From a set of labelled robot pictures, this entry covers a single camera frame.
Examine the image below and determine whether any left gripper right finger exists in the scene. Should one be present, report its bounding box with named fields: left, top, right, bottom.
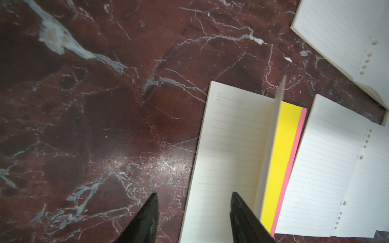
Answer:
left=230, top=192, right=275, bottom=243

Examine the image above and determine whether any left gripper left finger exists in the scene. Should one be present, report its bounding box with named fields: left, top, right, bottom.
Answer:
left=114, top=193, right=159, bottom=243

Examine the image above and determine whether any open notebook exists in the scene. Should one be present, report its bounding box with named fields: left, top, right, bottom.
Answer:
left=275, top=95, right=389, bottom=238
left=291, top=1, right=389, bottom=108

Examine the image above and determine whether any open notebook back middle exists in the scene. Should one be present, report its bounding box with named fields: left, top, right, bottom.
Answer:
left=291, top=1, right=389, bottom=108

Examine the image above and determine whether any open notebook front middle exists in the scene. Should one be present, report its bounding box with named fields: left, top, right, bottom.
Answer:
left=275, top=95, right=389, bottom=238

